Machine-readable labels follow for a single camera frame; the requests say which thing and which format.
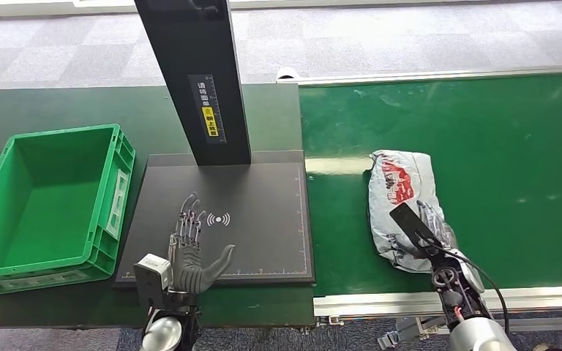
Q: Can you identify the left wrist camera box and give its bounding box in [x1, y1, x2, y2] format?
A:
[132, 253, 173, 309]

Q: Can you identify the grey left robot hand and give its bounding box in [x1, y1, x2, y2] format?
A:
[167, 192, 236, 295]

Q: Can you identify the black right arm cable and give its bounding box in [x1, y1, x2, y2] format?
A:
[426, 237, 511, 336]

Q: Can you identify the black and yellow column label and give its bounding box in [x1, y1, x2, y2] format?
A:
[187, 73, 227, 146]

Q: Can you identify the green conveyor belt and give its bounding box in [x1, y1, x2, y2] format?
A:
[299, 71, 562, 298]

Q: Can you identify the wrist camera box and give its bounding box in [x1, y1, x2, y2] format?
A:
[389, 202, 445, 260]
[132, 253, 173, 309]

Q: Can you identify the black weighing scale platform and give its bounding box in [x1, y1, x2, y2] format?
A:
[113, 150, 316, 290]

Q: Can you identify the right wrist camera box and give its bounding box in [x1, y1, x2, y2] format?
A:
[389, 202, 445, 260]

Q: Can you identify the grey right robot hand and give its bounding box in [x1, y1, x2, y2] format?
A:
[414, 199, 459, 257]

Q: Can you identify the black scale column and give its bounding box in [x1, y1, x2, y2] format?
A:
[133, 0, 252, 167]

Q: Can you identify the green plastic basket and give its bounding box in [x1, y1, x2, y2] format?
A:
[0, 124, 137, 296]

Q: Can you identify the grey plastic mailer package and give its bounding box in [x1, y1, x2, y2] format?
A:
[368, 150, 458, 275]

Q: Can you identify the grey metal bracket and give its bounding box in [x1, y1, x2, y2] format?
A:
[377, 315, 452, 351]

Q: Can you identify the aluminium conveyor frame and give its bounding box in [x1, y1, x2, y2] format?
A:
[276, 63, 562, 335]

